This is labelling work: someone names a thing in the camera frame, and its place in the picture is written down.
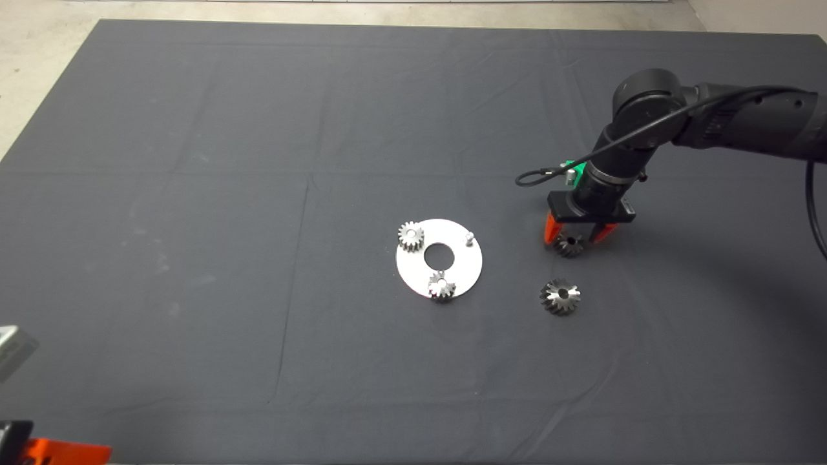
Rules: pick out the right wrist camera green mount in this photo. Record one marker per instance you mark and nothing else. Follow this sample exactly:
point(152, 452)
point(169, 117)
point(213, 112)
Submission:
point(575, 173)

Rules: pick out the round metal plate with hole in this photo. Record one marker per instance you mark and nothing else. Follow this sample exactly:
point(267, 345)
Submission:
point(413, 274)

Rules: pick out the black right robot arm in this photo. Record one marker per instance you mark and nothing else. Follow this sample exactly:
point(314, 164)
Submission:
point(743, 123)

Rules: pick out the dark grey table cloth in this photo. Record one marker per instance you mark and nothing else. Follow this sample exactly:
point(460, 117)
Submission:
point(194, 258)

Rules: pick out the small steel gear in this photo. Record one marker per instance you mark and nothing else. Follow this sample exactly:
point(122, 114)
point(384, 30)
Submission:
point(570, 245)
point(441, 286)
point(411, 236)

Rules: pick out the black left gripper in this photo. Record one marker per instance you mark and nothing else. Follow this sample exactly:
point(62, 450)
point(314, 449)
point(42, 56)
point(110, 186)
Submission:
point(13, 445)

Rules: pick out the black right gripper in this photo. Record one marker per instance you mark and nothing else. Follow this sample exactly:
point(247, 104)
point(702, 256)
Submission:
point(601, 200)

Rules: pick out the larger steel gear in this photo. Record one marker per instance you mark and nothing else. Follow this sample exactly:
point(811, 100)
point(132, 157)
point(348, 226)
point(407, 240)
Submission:
point(561, 297)

